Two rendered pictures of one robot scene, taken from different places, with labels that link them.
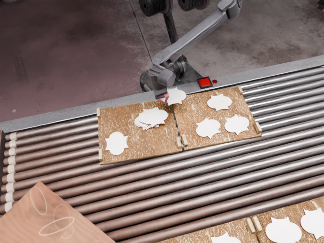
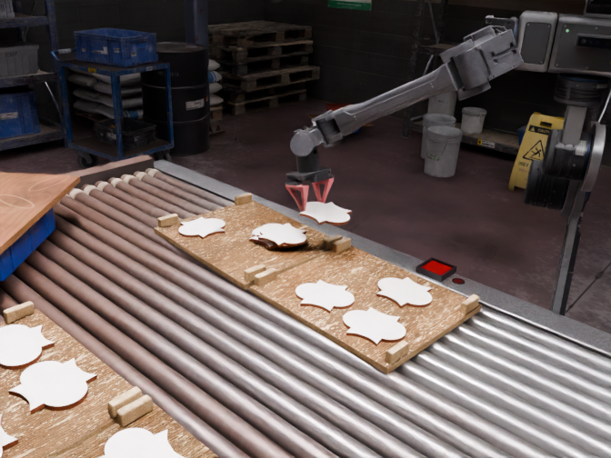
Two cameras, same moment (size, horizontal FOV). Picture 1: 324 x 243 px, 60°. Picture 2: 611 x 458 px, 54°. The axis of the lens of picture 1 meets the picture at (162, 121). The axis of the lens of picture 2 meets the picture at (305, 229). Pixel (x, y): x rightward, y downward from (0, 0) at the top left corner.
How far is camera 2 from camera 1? 1.27 m
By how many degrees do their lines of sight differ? 49
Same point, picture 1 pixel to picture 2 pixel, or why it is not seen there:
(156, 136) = (251, 254)
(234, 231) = (103, 389)
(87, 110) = not seen: hidden behind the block
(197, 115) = (341, 279)
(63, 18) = (473, 220)
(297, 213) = not seen: outside the picture
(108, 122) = (235, 212)
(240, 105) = (432, 319)
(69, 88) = not seen: hidden behind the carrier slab
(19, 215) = (20, 179)
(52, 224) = (15, 198)
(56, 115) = (212, 184)
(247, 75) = (536, 314)
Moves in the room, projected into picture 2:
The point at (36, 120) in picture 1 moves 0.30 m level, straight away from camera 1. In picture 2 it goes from (191, 175) to (226, 153)
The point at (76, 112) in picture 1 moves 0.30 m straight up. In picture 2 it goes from (232, 193) to (231, 104)
